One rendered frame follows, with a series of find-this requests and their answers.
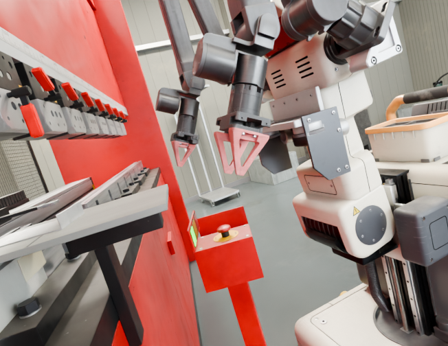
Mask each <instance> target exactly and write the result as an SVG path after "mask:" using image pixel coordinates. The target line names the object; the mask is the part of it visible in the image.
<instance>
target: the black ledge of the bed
mask: <svg viewBox="0 0 448 346"><path fill-rule="evenodd" d="M160 174H161V170H160V167H158V168H153V169H151V170H150V173H149V174H148V176H146V180H145V181H144V183H143V184H142V185H140V189H139V191H138V193H139V192H143V191H146V190H148V189H152V188H155V187H157V184H158V181H159V177H160ZM142 236H143V234H142V235H139V236H136V237H134V238H129V239H127V240H123V241H121V242H117V243H115V244H113V245H114V247H115V251H116V253H117V256H118V259H119V261H120V264H121V267H122V270H123V272H124V276H125V278H126V281H127V284H129V281H130V278H131V274H132V272H133V267H134V265H135V260H136V257H137V253H138V251H139V246H140V243H141V241H142ZM118 319H119V316H118V314H117V311H116V309H115V306H114V303H113V300H112V298H111V295H110V292H109V289H108V287H107V283H106V282H105V279H104V276H103V274H102V271H101V268H100V265H99V263H98V259H97V260H96V262H95V264H94V265H93V267H92V268H91V270H90V271H89V274H88V275H87V277H86V278H85V280H84V281H83V283H82V285H81V287H80V288H79V290H78V291H77V293H76V295H75V297H74V298H73V300H72V301H71V303H70V304H69V307H68V308H67V309H66V311H65V313H64V315H63V316H62V318H61V320H60V321H59V323H58V325H57V326H56V328H55V330H54V331H53V332H52V335H51V336H50V338H49V339H48V341H47V342H46V344H45V346H111V343H112V341H113V337H114V334H115V329H116V327H117V322H118Z"/></svg>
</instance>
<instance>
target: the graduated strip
mask: <svg viewBox="0 0 448 346"><path fill-rule="evenodd" d="M0 39H1V40H3V41H5V42H7V43H8V44H10V45H12V46H13V47H16V48H17V49H19V50H21V51H22V52H24V53H26V54H27V55H29V56H31V57H33V58H35V59H36V60H38V61H40V62H41V63H43V64H44V65H47V66H48V67H50V68H52V69H53V70H55V71H57V72H59V73H61V74H63V75H64V76H66V77H67V78H69V79H71V80H73V81H74V82H76V83H78V84H80V85H81V86H83V87H84V88H86V89H89V90H90V91H92V92H94V93H95V94H97V95H99V96H100V97H103V98H104V99H106V100H107V101H109V102H111V103H112V104H114V105H116V106H118V107H120V108H121V109H123V110H125V111H126V112H127V110H126V108H125V107H123V106H122V105H121V104H119V103H117V102H116V101H115V100H112V99H111V98H110V97H108V96H107V95H105V94H104V93H102V92H100V91H99V90H97V89H96V88H94V87H93V86H91V85H90V84H88V83H86V82H85V81H84V80H82V79H80V78H79V77H77V76H75V75H74V74H73V73H71V72H70V71H68V70H66V69H65V68H63V67H61V66H60V65H59V64H57V63H56V62H54V61H53V60H51V59H49V58H48V57H47V56H44V55H43V54H42V53H40V52H39V51H37V50H35V49H34V48H32V47H30V46H29V45H28V44H26V43H24V42H23V41H21V40H20V39H18V38H17V37H15V36H14V35H12V34H11V33H9V32H7V31H6V30H4V29H3V28H2V27H0Z"/></svg>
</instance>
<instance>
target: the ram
mask: <svg viewBox="0 0 448 346"><path fill-rule="evenodd" d="M0 27H2V28H3V29H4V30H6V31H7V32H9V33H11V34H12V35H14V36H15V37H17V38H18V39H20V40H21V41H23V42H24V43H26V44H28V45H29V46H30V47H32V48H34V49H35V50H37V51H39V52H40V53H42V54H43V55H44V56H47V57H48V58H49V59H51V60H53V61H54V62H56V63H57V64H59V65H60V66H61V67H63V68H65V69H66V70H68V71H70V72H71V73H73V74H74V75H75V76H77V77H79V78H80V79H82V80H84V81H85V82H86V83H88V84H90V85H91V86H93V87H94V88H96V89H97V90H99V91H100V92H102V93H104V94H105V95H107V96H108V97H110V98H111V99H112V100H115V101H116V102H117V103H119V104H121V105H122V106H123V107H125V104H124V100H123V98H122V94H121V92H120V88H119V86H118V83H117V79H116V77H115V73H114V70H113V67H112V64H111V61H110V58H109V55H108V52H107V49H106V46H105V44H104V40H103V37H102V34H101V31H100V28H99V25H98V21H97V18H96V15H95V13H94V12H93V10H92V9H91V6H90V5H89V4H88V2H87V0H0ZM0 51H2V52H4V53H6V54H7V55H9V56H11V57H12V60H13V63H14V64H15V63H18V62H24V63H25V64H27V65H29V66H31V67H33V68H36V67H41V68H43V70H44V72H45V73H46V74H47V75H48V78H49V79H51V78H56V79H57V80H59V81H61V82H63V83H65V82H69V83H70V84H71V86H72V87H73V89H77V90H79V91H81V92H83V93H84V92H87V93H88V94H89V96H91V97H93V98H95V99H100V100H101V102H103V103H105V104H110V106H111V107H112V108H117V110H118V111H122V112H123V114H124V116H125V117H126V116H128V113H127V112H126V111H125V110H123V109H121V108H120V107H118V106H116V105H114V104H112V103H111V102H109V101H107V100H106V99H104V98H103V97H100V96H99V95H97V94H95V93H94V92H92V91H90V90H89V89H86V88H84V87H83V86H81V85H80V84H78V83H76V82H74V81H73V80H71V79H69V78H67V77H66V76H64V75H63V74H61V73H59V72H57V71H55V70H53V69H52V68H50V67H48V66H47V65H44V64H43V63H41V62H40V61H38V60H36V59H35V58H33V57H31V56H29V55H27V54H26V53H24V52H22V51H21V50H19V49H17V48H16V47H13V46H12V45H10V44H8V43H7V42H5V41H3V40H1V39H0ZM125 108H126V107H125Z"/></svg>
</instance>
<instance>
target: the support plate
mask: <svg viewBox="0 0 448 346"><path fill-rule="evenodd" d="M83 210H84V214H83V215H81V216H80V217H79V218H77V219H76V220H74V221H73V222H72V223H70V224H69V225H67V226H66V227H65V228H64V229H61V230H59V231H55V232H52V233H48V234H45V235H43V236H41V237H40V236H38V237H40V238H39V239H38V240H36V241H35V239H37V238H38V237H35V238H31V239H29V240H24V241H21V242H17V243H14V244H10V245H7V246H3V247H1V248H0V264H1V263H4V262H7V261H10V260H13V259H16V258H19V257H23V256H25V255H29V254H31V253H35V252H38V251H42V250H44V249H48V248H51V247H53V246H57V245H59V244H63V243H66V242H70V241H72V240H76V239H78V238H82V237H85V236H88V235H91V234H94V233H97V232H101V231H104V230H107V229H110V228H113V227H117V226H120V225H122V224H126V223H128V222H132V221H135V220H139V219H141V218H145V217H147V216H151V215H154V214H158V213H160V212H163V211H167V210H168V184H165V185H161V186H159V187H155V188H152V189H148V190H146V191H143V192H139V193H136V194H132V195H130V196H126V197H123V198H119V199H117V200H112V201H110V202H107V203H103V204H101V205H96V206H94V207H90V208H87V209H83ZM55 220H57V218H55V219H52V220H48V221H45V222H41V223H38V224H35V225H32V226H29V227H26V228H24V229H22V230H25V229H29V228H32V227H36V226H39V225H42V224H46V223H48V222H53V221H55ZM22 230H21V231H22ZM33 241H35V242H33ZM32 242H33V243H32ZM30 243H32V244H31V245H29V244H30ZM27 245H29V246H28V247H26V246H27Z"/></svg>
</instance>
